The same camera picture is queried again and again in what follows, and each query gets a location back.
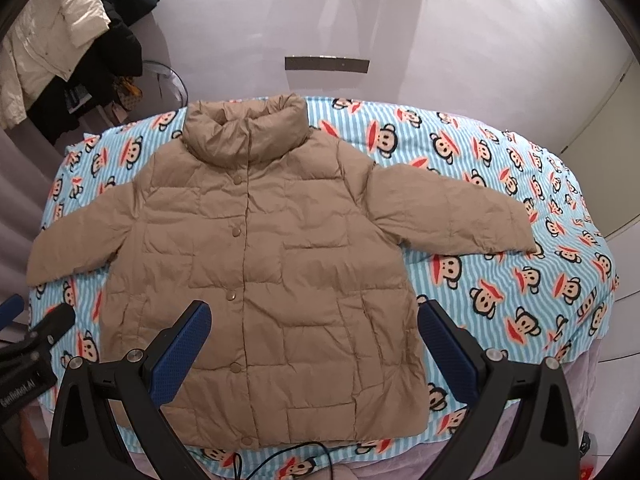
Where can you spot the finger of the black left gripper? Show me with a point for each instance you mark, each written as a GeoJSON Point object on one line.
{"type": "Point", "coordinates": [55, 324]}

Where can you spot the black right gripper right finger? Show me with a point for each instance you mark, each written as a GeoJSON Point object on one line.
{"type": "Point", "coordinates": [542, 442]}

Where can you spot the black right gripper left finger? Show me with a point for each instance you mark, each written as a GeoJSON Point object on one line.
{"type": "Point", "coordinates": [85, 442]}

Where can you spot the beige puffer jacket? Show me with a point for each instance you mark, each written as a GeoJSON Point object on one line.
{"type": "Point", "coordinates": [294, 239]}

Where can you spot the blue monkey print bedsheet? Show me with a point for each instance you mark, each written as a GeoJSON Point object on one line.
{"type": "Point", "coordinates": [552, 301]}

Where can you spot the black puffer jacket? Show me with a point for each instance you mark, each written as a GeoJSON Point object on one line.
{"type": "Point", "coordinates": [115, 55]}

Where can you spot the white wardrobe door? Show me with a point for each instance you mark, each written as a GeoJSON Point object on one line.
{"type": "Point", "coordinates": [605, 157]}

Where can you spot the white puffer jacket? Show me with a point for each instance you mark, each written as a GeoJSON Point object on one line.
{"type": "Point", "coordinates": [47, 40]}

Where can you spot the dark wall panel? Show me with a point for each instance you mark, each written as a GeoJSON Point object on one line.
{"type": "Point", "coordinates": [324, 63]}

